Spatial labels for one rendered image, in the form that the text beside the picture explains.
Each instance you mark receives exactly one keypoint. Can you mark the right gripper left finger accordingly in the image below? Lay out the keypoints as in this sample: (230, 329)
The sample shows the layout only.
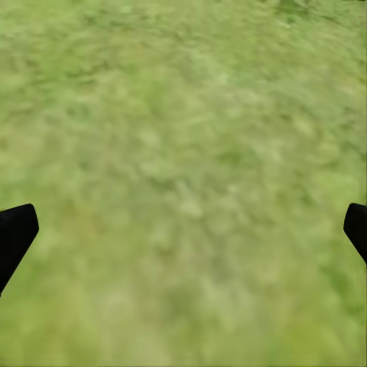
(18, 229)

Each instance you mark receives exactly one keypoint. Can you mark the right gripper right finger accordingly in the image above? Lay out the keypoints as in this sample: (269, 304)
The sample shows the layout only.
(355, 226)

